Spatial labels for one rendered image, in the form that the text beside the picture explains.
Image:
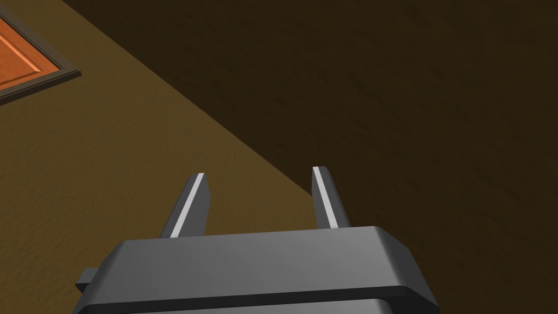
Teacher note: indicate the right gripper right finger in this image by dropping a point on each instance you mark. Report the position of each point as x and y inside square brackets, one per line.
[329, 205]

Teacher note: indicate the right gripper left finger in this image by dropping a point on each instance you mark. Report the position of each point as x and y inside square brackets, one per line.
[188, 209]

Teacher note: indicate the orange wooden door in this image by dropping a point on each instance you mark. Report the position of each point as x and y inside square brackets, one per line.
[15, 56]

